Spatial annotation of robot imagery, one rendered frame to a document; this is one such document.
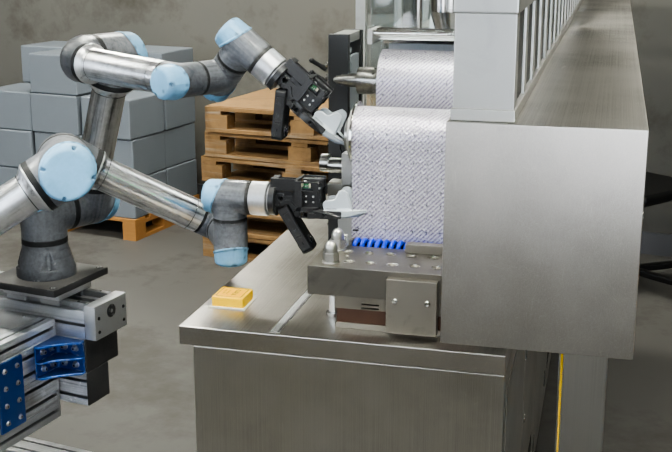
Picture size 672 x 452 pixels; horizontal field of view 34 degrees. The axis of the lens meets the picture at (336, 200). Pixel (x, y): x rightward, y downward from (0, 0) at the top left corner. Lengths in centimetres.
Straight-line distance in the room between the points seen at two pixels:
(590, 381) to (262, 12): 528
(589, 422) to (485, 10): 59
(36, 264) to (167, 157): 362
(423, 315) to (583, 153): 82
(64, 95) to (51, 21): 128
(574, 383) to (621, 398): 269
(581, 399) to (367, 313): 73
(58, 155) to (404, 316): 77
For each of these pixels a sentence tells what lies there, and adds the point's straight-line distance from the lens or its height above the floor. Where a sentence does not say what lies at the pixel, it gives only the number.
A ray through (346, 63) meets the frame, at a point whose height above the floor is 137.
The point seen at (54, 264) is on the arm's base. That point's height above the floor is 86.
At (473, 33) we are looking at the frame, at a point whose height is 155.
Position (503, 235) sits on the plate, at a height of 130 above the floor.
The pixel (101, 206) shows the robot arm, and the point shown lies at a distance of 291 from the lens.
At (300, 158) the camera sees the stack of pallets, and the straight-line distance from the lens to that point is 548.
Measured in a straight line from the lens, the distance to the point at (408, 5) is 330.
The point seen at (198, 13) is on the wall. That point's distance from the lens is 686.
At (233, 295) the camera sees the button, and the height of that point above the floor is 92.
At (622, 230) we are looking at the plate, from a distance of 142.
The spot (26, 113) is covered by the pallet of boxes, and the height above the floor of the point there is 67.
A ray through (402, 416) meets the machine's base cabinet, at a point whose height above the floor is 75.
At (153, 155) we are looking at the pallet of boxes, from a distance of 628.
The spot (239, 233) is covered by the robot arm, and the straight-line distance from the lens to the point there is 240.
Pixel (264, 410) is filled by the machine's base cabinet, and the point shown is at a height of 73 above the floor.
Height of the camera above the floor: 167
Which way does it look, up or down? 14 degrees down
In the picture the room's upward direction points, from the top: straight up
